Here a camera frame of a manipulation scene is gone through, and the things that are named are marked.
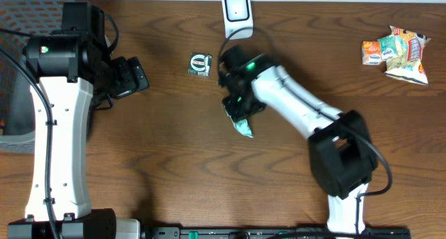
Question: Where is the green Zam-Buk tin box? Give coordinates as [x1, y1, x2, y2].
[188, 52, 213, 77]

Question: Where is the pale green wet wipes pack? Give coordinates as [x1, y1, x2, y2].
[225, 110, 254, 138]

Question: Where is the orange tissue pack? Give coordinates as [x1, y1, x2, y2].
[361, 41, 382, 65]

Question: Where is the green tissue pack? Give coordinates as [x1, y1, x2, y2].
[378, 35, 398, 61]

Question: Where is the yellow snack bag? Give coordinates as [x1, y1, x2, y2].
[384, 26, 431, 86]

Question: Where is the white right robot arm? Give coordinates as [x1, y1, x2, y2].
[218, 46, 378, 234]

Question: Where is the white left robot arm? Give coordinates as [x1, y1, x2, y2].
[8, 2, 149, 239]

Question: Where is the white barcode scanner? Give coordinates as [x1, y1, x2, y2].
[222, 0, 254, 40]

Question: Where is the dark grey mesh basket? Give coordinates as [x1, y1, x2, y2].
[1, 0, 75, 153]

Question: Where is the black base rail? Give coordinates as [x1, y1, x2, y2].
[140, 226, 412, 239]

